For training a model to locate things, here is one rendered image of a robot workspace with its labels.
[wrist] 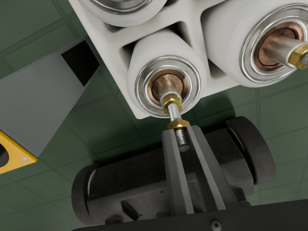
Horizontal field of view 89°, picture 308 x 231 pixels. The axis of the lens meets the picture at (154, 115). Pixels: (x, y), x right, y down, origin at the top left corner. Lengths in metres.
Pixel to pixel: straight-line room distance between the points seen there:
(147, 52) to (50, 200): 0.94
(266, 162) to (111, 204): 0.42
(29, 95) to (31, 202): 0.91
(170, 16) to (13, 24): 0.37
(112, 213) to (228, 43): 0.49
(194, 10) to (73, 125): 0.48
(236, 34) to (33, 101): 0.22
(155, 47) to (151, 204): 0.45
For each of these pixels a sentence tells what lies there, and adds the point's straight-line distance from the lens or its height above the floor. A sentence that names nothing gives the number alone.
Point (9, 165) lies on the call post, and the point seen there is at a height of 0.31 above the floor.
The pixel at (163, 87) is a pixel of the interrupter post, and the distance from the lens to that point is 0.17.
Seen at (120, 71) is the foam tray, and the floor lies 0.18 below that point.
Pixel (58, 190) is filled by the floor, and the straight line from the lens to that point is 0.93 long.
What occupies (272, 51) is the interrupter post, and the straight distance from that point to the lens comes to 0.20.
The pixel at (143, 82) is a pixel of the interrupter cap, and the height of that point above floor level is 0.25.
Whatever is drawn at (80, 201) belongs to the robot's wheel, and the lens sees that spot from 0.59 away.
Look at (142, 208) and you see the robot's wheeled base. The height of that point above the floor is 0.19.
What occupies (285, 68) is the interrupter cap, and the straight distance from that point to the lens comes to 0.23.
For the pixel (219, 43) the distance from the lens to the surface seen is 0.22.
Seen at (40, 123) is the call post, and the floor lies 0.28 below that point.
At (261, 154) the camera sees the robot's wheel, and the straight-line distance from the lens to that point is 0.47.
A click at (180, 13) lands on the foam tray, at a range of 0.24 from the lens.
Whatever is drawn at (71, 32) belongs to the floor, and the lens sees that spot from 0.45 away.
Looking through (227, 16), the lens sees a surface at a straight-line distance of 0.23.
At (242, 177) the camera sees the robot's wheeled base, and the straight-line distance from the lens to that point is 0.46.
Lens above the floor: 0.42
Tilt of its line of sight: 54 degrees down
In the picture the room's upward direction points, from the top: 175 degrees clockwise
